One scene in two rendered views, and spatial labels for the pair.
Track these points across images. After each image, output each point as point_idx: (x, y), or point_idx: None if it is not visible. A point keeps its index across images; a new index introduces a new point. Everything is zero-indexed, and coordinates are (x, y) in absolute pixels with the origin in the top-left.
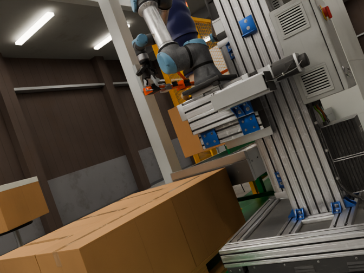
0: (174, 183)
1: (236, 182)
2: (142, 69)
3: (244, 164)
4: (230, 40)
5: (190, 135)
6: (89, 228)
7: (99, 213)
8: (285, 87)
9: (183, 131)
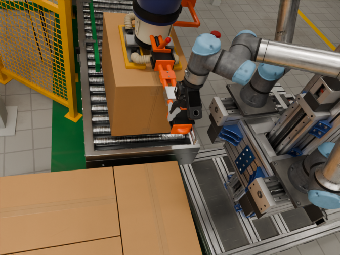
0: (112, 180)
1: None
2: (201, 108)
3: (193, 155)
4: (335, 129)
5: (137, 119)
6: None
7: None
8: None
9: (128, 114)
